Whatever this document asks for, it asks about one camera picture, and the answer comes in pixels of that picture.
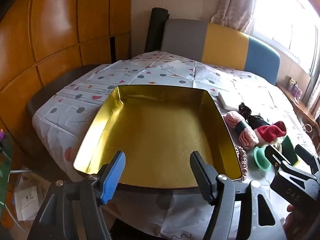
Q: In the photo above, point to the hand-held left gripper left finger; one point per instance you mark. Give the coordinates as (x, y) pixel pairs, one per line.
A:
(113, 180)

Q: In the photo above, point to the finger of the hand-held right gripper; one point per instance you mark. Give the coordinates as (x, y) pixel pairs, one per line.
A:
(271, 152)
(303, 152)

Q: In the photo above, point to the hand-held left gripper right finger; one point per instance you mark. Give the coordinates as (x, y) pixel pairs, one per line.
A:
(201, 175)

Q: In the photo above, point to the green scouring sponge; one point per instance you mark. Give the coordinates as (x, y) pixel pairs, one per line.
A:
(290, 147)

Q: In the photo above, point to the red fluffy sock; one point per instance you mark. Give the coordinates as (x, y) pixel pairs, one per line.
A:
(268, 131)

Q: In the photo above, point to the pink fluffy sock roll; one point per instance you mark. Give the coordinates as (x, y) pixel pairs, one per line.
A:
(243, 137)

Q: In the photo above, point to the black braided hairpiece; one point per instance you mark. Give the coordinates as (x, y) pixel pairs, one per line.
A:
(252, 121)

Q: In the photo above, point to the gold and red tin box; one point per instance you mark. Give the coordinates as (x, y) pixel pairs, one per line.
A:
(160, 135)

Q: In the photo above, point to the white foam block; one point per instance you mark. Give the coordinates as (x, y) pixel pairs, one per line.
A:
(228, 101)

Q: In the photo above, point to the person's right hand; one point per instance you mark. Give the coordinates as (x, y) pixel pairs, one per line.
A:
(295, 217)

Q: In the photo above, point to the green silicone cup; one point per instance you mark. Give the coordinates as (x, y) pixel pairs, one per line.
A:
(261, 158)

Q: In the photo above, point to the beige knitted item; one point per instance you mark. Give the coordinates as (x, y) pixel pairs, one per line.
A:
(242, 160)

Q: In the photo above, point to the wooden side shelf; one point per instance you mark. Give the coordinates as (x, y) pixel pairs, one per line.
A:
(300, 107)

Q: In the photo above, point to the grey curtain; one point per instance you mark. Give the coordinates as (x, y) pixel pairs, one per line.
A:
(313, 92)

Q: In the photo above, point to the clear glass jar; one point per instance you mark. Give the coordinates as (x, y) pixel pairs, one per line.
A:
(291, 82)

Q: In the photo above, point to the white paper sheets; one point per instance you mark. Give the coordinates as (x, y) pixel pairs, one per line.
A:
(27, 200)

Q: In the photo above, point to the green glass side table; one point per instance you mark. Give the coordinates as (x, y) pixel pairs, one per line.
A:
(5, 180)

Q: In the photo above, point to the patterned grey tablecloth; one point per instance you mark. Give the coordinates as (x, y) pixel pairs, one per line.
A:
(150, 72)

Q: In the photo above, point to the window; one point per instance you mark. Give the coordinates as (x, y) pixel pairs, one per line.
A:
(287, 17)

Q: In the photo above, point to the black rolled mat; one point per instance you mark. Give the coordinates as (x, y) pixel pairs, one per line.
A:
(156, 30)

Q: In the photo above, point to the beige patterned curtain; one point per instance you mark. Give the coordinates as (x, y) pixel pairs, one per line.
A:
(235, 2)

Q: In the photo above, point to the wooden wardrobe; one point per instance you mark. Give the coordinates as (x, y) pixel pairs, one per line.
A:
(55, 25)

